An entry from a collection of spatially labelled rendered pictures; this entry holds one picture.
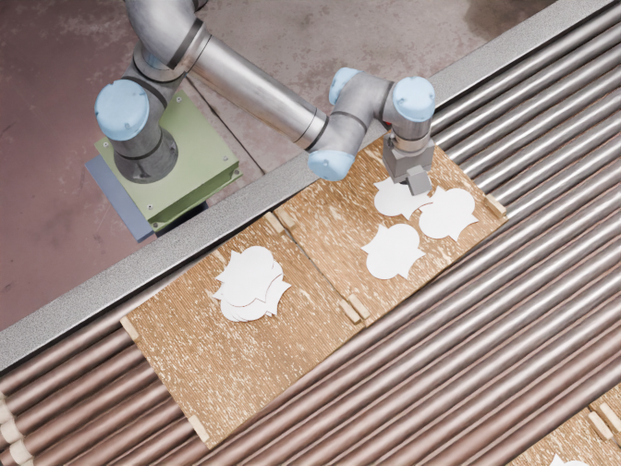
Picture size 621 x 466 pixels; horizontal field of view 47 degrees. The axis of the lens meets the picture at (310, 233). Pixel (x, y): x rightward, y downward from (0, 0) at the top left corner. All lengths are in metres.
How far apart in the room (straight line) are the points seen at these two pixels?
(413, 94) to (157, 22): 0.45
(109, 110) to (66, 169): 1.43
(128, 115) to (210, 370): 0.56
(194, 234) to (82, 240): 1.19
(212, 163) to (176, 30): 0.57
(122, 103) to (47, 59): 1.77
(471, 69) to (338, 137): 0.69
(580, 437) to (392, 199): 0.63
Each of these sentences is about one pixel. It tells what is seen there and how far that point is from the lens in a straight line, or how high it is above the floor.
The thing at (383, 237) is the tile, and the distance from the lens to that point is 1.59.
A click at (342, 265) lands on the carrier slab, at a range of 1.57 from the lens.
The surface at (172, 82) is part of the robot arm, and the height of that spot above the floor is 1.14.
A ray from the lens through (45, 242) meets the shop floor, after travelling 2.87.
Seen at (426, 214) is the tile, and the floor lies 0.94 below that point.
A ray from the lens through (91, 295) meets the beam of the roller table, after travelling 1.68.
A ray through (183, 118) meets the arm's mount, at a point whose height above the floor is 0.95.
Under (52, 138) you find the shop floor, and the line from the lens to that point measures 3.08.
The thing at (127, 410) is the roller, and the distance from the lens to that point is 1.58.
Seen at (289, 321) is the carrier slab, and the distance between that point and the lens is 1.54.
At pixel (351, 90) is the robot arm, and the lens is 1.32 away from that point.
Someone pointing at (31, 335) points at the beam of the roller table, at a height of 0.91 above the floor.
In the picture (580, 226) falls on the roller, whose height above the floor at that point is 0.92.
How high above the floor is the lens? 2.40
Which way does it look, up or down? 66 degrees down
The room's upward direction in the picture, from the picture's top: 9 degrees counter-clockwise
